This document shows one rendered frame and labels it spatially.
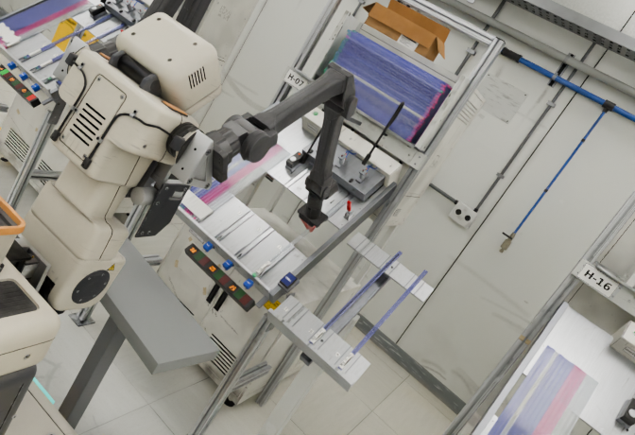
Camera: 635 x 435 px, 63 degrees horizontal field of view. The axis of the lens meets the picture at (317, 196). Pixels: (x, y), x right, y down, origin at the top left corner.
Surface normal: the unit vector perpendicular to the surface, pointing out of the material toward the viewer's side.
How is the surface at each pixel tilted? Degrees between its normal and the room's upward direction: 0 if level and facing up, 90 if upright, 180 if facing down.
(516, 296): 90
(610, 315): 90
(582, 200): 90
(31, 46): 46
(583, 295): 90
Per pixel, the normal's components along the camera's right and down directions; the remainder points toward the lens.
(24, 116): -0.45, -0.04
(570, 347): 0.05, -0.61
